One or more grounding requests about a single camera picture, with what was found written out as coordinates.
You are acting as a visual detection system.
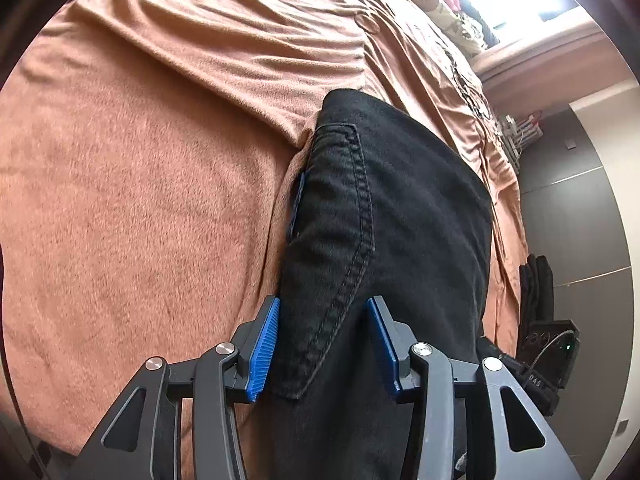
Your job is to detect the black denim pants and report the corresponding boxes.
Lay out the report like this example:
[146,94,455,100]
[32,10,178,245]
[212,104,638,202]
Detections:
[270,87,496,480]

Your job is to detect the small black items with cables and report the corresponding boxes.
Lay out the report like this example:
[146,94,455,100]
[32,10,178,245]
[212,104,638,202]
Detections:
[447,45,501,131]

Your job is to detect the bear print cushion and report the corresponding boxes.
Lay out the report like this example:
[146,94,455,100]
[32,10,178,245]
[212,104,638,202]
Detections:
[400,0,488,53]

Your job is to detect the dark grey wardrobe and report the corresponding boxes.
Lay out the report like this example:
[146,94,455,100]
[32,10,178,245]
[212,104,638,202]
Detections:
[515,105,636,461]

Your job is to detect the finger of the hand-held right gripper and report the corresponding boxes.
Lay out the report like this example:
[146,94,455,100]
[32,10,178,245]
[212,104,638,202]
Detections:
[477,336,526,378]
[289,171,307,239]

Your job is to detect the stack of folded black clothes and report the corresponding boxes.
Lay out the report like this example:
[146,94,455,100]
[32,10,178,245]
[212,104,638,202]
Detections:
[518,254,555,341]

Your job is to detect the pink curtain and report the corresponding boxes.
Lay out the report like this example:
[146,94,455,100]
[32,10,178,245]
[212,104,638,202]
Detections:
[472,10,640,111]

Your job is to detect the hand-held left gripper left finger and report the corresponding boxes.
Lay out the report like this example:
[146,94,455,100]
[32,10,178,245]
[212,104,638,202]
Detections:
[77,296,281,480]

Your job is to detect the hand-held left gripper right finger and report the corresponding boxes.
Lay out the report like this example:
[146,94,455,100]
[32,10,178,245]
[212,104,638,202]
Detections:
[366,296,583,480]

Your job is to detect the orange blanket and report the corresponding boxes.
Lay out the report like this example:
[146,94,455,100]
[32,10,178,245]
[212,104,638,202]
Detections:
[0,0,531,461]

